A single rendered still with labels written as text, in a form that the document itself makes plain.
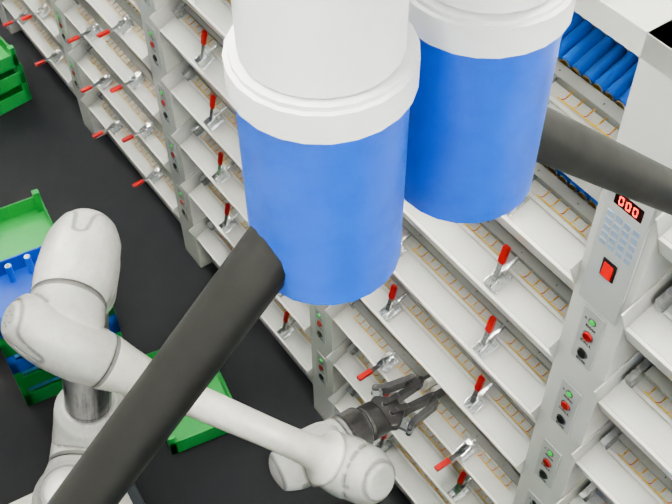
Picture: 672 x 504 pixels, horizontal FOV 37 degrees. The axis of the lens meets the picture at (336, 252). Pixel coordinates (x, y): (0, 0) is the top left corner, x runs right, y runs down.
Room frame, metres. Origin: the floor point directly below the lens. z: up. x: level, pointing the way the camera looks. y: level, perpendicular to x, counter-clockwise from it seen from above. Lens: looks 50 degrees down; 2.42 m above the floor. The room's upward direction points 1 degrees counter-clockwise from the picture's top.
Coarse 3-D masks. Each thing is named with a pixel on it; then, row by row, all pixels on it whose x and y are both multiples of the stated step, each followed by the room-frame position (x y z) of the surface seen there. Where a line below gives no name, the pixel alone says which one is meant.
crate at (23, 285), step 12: (24, 252) 1.70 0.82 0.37; (36, 252) 1.71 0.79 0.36; (0, 264) 1.67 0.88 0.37; (12, 264) 1.68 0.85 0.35; (24, 264) 1.69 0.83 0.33; (0, 276) 1.66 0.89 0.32; (24, 276) 1.66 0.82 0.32; (0, 288) 1.62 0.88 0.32; (12, 288) 1.62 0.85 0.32; (24, 288) 1.62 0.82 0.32; (0, 300) 1.58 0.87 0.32; (12, 300) 1.58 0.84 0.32; (0, 312) 1.54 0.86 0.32; (0, 324) 1.47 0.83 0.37; (0, 336) 1.46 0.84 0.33
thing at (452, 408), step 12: (360, 312) 1.35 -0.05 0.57; (360, 324) 1.33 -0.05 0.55; (372, 324) 1.31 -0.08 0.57; (384, 336) 1.28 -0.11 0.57; (396, 348) 1.25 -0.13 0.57; (408, 360) 1.22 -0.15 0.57; (420, 372) 1.18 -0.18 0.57; (444, 396) 1.12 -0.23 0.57; (456, 408) 1.09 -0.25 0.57; (468, 420) 1.06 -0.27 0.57; (468, 432) 1.04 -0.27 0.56; (480, 444) 1.01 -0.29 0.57; (492, 456) 0.98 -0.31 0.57; (504, 468) 0.96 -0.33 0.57; (516, 480) 0.93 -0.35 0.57
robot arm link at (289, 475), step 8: (312, 424) 1.00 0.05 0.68; (320, 424) 0.99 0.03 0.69; (328, 424) 1.00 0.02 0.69; (336, 424) 1.00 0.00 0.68; (312, 432) 0.97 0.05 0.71; (320, 432) 0.96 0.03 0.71; (344, 432) 0.98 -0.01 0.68; (272, 456) 0.93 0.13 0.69; (280, 456) 0.92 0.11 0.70; (272, 464) 0.91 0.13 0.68; (280, 464) 0.91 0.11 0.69; (288, 464) 0.90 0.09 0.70; (296, 464) 0.90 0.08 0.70; (272, 472) 0.91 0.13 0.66; (280, 472) 0.89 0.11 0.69; (288, 472) 0.89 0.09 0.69; (296, 472) 0.89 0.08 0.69; (304, 472) 0.89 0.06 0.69; (280, 480) 0.89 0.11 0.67; (288, 480) 0.88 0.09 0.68; (296, 480) 0.88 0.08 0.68; (304, 480) 0.88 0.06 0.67; (288, 488) 0.88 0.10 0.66; (296, 488) 0.88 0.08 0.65; (304, 488) 0.88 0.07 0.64
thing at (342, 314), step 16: (352, 304) 1.37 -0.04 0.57; (336, 320) 1.36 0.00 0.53; (352, 320) 1.35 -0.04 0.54; (352, 336) 1.31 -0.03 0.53; (368, 336) 1.30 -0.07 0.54; (368, 352) 1.27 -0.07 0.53; (384, 352) 1.26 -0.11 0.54; (432, 416) 1.10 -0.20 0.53; (448, 416) 1.09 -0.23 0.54; (448, 432) 1.06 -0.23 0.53; (480, 432) 1.05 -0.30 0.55; (448, 448) 1.03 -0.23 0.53; (496, 448) 1.01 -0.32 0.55; (464, 464) 0.99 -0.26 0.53; (480, 464) 0.98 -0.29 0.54; (480, 480) 0.95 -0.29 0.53; (496, 480) 0.95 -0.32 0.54; (496, 496) 0.92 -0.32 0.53; (512, 496) 0.91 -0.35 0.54
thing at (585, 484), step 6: (582, 480) 0.82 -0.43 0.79; (588, 480) 0.83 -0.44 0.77; (576, 486) 0.81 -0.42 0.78; (582, 486) 0.82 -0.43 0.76; (588, 486) 0.82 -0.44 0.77; (594, 486) 0.81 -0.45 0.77; (570, 492) 0.80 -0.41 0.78; (576, 492) 0.81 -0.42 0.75; (582, 492) 0.81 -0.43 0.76; (588, 492) 0.81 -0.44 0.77; (594, 492) 0.81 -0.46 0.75; (600, 492) 0.80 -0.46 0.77; (564, 498) 0.79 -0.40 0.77; (570, 498) 0.80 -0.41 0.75; (576, 498) 0.81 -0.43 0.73; (582, 498) 0.80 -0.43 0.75; (588, 498) 0.81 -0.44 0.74; (594, 498) 0.81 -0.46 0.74; (600, 498) 0.80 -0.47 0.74; (606, 498) 0.79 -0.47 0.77
